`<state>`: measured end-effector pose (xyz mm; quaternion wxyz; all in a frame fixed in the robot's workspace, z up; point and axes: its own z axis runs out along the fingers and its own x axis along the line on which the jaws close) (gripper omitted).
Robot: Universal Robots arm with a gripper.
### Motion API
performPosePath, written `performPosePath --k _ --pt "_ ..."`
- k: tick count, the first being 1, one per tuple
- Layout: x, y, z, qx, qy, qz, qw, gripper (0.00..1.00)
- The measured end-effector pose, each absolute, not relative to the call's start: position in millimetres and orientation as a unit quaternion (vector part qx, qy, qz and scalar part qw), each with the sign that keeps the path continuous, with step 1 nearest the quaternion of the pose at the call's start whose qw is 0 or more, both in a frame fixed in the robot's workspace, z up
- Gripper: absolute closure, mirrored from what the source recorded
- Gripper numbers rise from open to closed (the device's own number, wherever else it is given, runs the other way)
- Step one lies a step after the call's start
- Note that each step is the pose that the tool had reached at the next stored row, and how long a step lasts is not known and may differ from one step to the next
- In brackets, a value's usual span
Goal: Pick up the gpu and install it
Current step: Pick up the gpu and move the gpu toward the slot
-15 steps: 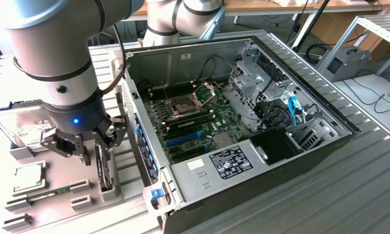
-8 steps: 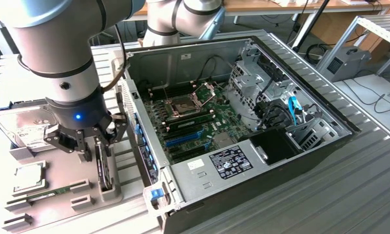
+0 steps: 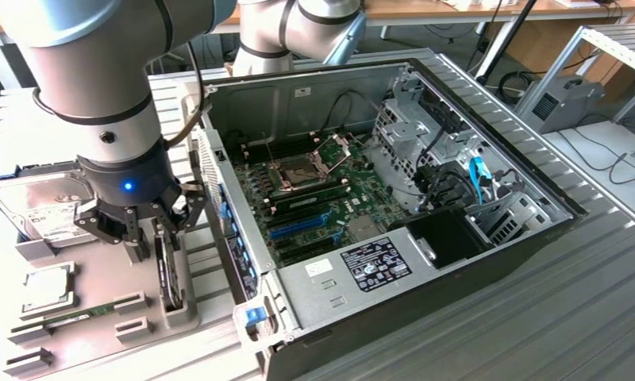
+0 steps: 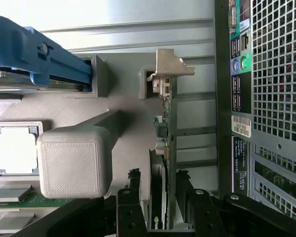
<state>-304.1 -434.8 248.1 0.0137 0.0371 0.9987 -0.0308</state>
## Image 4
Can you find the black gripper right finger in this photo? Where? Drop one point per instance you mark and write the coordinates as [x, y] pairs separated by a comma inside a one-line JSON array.
[[249, 217]]

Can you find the silver hard disk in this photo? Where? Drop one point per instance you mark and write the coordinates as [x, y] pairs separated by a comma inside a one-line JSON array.
[[14, 79]]

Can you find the grey plastic parts rack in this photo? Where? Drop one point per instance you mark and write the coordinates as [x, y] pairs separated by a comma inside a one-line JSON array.
[[74, 160]]

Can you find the silver CPU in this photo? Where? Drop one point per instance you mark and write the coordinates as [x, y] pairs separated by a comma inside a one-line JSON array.
[[14, 150]]

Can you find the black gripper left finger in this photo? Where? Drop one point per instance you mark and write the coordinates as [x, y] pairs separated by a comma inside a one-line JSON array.
[[88, 222]]

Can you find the open black PC case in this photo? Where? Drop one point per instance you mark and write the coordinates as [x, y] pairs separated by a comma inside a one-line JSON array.
[[273, 74]]

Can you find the green RAM stick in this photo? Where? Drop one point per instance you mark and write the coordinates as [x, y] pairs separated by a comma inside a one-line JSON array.
[[39, 201]]

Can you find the hard disk drive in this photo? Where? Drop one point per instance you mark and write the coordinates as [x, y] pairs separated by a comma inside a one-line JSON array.
[[14, 49]]

